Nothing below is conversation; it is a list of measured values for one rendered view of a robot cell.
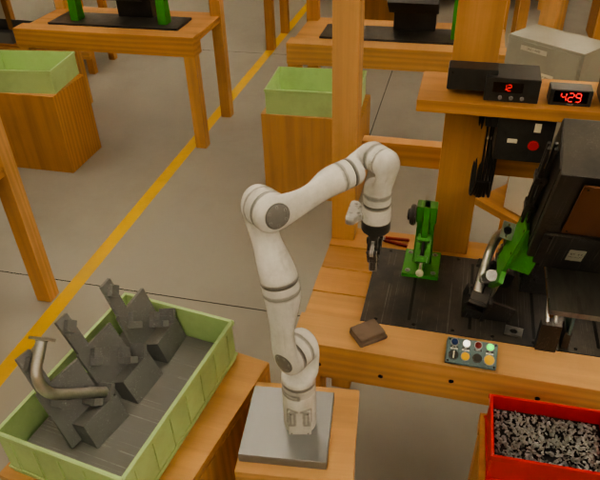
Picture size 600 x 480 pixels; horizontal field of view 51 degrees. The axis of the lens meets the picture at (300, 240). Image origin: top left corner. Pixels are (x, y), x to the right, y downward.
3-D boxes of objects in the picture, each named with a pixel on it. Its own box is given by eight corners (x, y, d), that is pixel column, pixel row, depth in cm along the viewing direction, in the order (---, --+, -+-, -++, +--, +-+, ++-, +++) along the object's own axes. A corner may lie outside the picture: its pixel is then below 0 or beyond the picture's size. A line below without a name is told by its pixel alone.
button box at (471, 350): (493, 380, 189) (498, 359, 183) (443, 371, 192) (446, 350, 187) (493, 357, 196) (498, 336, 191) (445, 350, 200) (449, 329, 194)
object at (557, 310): (609, 326, 173) (611, 318, 171) (548, 317, 177) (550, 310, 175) (592, 245, 203) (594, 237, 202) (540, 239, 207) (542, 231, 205)
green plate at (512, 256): (521, 289, 194) (553, 238, 181) (496, 280, 195) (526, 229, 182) (520, 267, 203) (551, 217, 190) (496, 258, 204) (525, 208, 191)
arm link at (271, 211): (357, 161, 139) (336, 151, 146) (254, 206, 129) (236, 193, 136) (363, 197, 144) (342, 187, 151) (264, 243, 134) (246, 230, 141)
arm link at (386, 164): (401, 206, 154) (379, 190, 160) (406, 150, 145) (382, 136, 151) (379, 215, 151) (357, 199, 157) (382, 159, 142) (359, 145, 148)
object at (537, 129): (547, 165, 197) (557, 121, 188) (491, 159, 200) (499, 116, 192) (545, 147, 206) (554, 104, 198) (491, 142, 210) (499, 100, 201)
